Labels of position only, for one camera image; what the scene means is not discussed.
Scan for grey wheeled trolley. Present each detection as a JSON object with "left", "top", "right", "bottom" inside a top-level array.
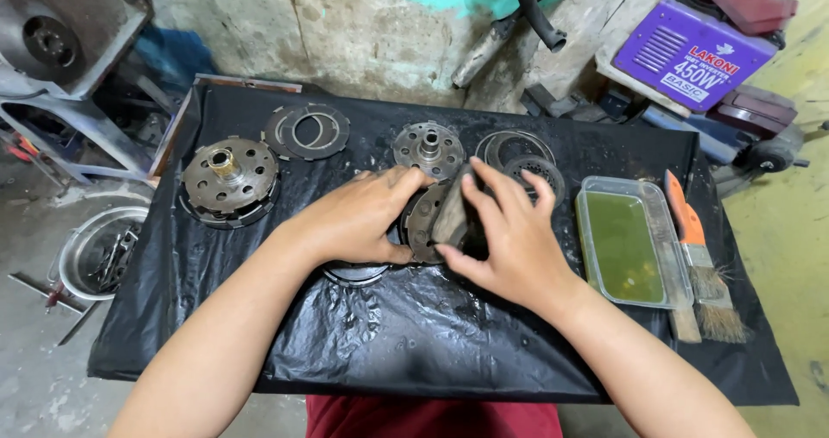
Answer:
[{"left": 638, "top": 85, "right": 829, "bottom": 196}]

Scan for grey metal machine stand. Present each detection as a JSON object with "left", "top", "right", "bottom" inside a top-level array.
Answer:
[{"left": 0, "top": 0, "right": 171, "bottom": 186}]

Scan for metal clutch centre hub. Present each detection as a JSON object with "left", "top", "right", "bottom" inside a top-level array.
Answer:
[{"left": 392, "top": 121, "right": 466, "bottom": 181}]

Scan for orange handled paintbrush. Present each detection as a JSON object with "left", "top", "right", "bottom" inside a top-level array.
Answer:
[{"left": 663, "top": 169, "right": 734, "bottom": 304}]

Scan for clutch housing with brass hub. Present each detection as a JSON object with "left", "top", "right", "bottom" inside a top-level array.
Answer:
[{"left": 178, "top": 135, "right": 282, "bottom": 230}]

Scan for thin steel clutch rings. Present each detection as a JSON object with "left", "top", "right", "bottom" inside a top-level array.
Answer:
[{"left": 475, "top": 129, "right": 558, "bottom": 170}]

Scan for dark red box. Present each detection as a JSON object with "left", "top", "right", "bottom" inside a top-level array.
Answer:
[{"left": 706, "top": 85, "right": 799, "bottom": 140}]

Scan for metal tool with red handle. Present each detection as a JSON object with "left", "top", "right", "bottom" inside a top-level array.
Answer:
[{"left": 8, "top": 271, "right": 101, "bottom": 347}]

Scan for purple welding inverter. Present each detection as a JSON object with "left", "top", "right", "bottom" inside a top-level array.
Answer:
[{"left": 612, "top": 0, "right": 780, "bottom": 113}]

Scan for person's right hand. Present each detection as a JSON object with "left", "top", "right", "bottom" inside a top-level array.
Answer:
[{"left": 435, "top": 158, "right": 588, "bottom": 320}]

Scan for dark toothed clutch disc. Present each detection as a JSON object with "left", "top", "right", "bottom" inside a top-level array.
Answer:
[{"left": 503, "top": 155, "right": 567, "bottom": 207}]

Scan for stacked steel clutch discs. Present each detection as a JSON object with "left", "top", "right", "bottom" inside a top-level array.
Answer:
[{"left": 322, "top": 262, "right": 391, "bottom": 289}]

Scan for dark red plastic case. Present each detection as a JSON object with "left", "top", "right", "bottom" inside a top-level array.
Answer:
[{"left": 698, "top": 0, "right": 799, "bottom": 36}]

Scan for dark grimy cleaning rag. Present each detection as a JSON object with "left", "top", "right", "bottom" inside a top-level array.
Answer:
[{"left": 430, "top": 163, "right": 490, "bottom": 261}]

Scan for rusty exhaust pipe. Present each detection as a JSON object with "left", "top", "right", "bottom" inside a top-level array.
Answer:
[{"left": 451, "top": 0, "right": 569, "bottom": 90}]

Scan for worn bristle brush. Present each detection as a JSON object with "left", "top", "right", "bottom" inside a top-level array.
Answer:
[{"left": 694, "top": 297, "right": 751, "bottom": 345}]

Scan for person's left hand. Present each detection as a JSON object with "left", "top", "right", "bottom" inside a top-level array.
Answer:
[{"left": 275, "top": 167, "right": 437, "bottom": 272}]

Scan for perforated metal clutch plate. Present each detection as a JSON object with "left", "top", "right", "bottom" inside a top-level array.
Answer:
[{"left": 399, "top": 179, "right": 457, "bottom": 265}]

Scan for person's red clothing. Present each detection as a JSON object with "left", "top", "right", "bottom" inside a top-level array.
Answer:
[{"left": 304, "top": 394, "right": 564, "bottom": 438}]

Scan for stack of dark friction rings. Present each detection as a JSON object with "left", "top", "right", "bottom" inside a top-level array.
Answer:
[{"left": 262, "top": 103, "right": 351, "bottom": 162}]

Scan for black plastic sheet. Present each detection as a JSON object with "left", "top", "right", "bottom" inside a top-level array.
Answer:
[{"left": 87, "top": 82, "right": 801, "bottom": 406}]

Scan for blue cloth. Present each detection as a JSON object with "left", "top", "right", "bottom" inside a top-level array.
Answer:
[{"left": 133, "top": 25, "right": 218, "bottom": 96}]

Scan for clear container with green liquid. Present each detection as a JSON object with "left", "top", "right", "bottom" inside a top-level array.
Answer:
[{"left": 574, "top": 175, "right": 695, "bottom": 311}]

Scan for metal bowl with tools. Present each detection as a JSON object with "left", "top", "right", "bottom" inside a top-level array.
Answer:
[{"left": 57, "top": 205, "right": 151, "bottom": 302}]

